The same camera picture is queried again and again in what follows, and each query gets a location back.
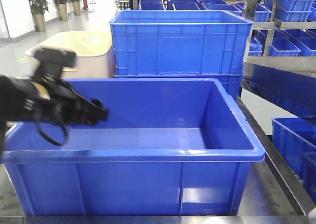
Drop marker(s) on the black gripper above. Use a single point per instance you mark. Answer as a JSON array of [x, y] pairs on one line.
[[57, 103]]

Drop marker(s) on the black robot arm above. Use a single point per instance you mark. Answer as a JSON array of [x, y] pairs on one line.
[[17, 105]]

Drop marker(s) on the beige plastic bin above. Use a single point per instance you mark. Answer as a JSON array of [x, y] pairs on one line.
[[95, 55]]

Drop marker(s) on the large blue target bin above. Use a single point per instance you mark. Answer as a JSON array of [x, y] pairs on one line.
[[169, 147]]

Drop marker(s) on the blue bin lower right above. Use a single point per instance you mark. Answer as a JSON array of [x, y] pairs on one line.
[[293, 136]]

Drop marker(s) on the tall blue crate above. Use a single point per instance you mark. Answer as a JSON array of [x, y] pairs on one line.
[[181, 43]]

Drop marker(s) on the potted plant beige pot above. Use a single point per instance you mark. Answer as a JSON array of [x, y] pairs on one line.
[[38, 9]]

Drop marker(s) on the stainless steel shelf table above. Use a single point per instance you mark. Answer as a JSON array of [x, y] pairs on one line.
[[273, 193]]

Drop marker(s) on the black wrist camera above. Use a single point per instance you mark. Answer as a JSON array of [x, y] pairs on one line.
[[52, 61]]

